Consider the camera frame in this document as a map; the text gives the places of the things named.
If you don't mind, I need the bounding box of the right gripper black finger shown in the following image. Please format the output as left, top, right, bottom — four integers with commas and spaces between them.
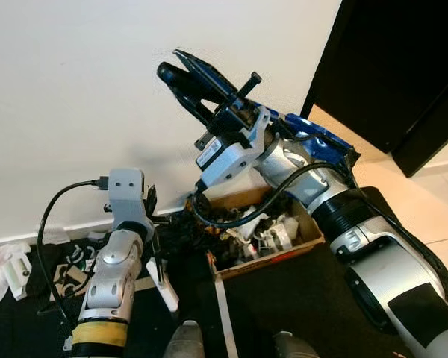
173, 49, 241, 102
157, 61, 220, 128

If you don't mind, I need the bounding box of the blue dustpan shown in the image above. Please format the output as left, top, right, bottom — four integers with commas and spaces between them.
248, 98, 359, 180

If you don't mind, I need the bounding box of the black floor mat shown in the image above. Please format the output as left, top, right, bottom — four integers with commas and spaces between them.
0, 186, 426, 358

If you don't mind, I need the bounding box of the black crumpled plastic bag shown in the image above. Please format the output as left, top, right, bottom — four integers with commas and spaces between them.
163, 209, 219, 251

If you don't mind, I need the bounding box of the navy white patterned cloth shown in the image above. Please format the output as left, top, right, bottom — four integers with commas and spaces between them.
63, 246, 98, 274

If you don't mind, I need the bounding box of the brown cardboard box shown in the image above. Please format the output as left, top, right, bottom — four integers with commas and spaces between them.
205, 185, 326, 282

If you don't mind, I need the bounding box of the beige tape strip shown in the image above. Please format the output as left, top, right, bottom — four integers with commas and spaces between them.
211, 272, 238, 358

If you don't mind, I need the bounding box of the dark brown door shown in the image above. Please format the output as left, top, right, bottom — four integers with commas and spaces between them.
302, 0, 448, 178

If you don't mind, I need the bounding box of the white plastic bag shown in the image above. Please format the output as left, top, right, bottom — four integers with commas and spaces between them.
0, 242, 35, 315

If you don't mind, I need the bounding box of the grey robot right leg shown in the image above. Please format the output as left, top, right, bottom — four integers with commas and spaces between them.
273, 330, 320, 358

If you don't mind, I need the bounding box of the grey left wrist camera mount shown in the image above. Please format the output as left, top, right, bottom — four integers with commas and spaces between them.
107, 168, 147, 224

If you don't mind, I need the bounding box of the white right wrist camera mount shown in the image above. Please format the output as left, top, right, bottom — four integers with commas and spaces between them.
196, 107, 272, 189

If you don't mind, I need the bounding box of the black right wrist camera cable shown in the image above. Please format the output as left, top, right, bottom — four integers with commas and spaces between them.
190, 162, 359, 229

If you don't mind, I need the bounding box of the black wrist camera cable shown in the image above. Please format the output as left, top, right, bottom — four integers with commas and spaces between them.
190, 162, 359, 229
36, 177, 109, 329

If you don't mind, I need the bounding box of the black left wrist camera cable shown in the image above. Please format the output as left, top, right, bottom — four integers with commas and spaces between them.
36, 177, 109, 329

